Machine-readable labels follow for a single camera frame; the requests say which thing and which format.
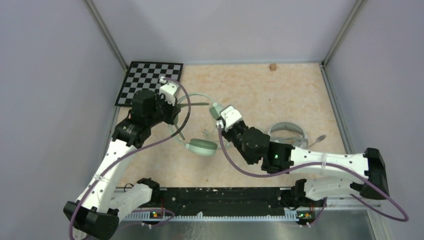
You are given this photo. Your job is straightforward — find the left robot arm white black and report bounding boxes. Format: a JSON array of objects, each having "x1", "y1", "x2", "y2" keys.
[{"x1": 63, "y1": 90, "x2": 181, "y2": 240}]

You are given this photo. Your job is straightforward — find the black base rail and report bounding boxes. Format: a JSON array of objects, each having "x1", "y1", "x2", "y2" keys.
[{"x1": 155, "y1": 187, "x2": 327, "y2": 218}]

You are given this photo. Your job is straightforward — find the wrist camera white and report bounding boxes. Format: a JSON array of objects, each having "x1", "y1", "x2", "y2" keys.
[
  {"x1": 216, "y1": 105, "x2": 243, "y2": 132},
  {"x1": 159, "y1": 76, "x2": 179, "y2": 106}
]

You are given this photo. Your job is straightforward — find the black white checkerboard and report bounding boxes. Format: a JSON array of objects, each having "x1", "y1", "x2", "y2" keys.
[{"x1": 115, "y1": 61, "x2": 184, "y2": 107}]

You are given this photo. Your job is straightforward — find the small wooden cube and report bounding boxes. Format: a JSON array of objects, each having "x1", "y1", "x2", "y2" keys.
[{"x1": 269, "y1": 63, "x2": 277, "y2": 72}]

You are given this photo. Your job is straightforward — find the mint green headphones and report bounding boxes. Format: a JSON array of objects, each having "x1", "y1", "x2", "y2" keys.
[{"x1": 167, "y1": 93, "x2": 228, "y2": 157}]

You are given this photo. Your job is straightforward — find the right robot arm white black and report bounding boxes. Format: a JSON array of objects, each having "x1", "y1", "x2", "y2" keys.
[{"x1": 216, "y1": 120, "x2": 390, "y2": 206}]

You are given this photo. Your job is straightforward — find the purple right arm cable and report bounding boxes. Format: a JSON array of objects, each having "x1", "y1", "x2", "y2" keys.
[{"x1": 216, "y1": 125, "x2": 410, "y2": 228}]

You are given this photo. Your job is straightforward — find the white gaming headphones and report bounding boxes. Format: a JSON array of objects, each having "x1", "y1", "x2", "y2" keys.
[{"x1": 267, "y1": 122, "x2": 309, "y2": 149}]

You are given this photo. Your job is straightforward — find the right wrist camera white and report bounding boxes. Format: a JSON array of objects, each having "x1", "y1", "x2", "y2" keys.
[{"x1": 216, "y1": 105, "x2": 243, "y2": 132}]

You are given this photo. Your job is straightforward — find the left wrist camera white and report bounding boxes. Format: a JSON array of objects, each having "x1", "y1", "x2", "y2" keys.
[{"x1": 159, "y1": 76, "x2": 179, "y2": 106}]

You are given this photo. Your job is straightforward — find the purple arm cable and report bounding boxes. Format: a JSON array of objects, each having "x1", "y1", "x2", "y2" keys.
[
  {"x1": 67, "y1": 78, "x2": 192, "y2": 240},
  {"x1": 216, "y1": 125, "x2": 410, "y2": 228}
]

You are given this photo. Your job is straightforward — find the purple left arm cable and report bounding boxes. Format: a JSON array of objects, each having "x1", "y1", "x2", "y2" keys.
[{"x1": 67, "y1": 78, "x2": 192, "y2": 240}]

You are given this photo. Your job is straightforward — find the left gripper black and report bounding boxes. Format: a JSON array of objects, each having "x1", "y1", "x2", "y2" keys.
[{"x1": 147, "y1": 93, "x2": 181, "y2": 128}]

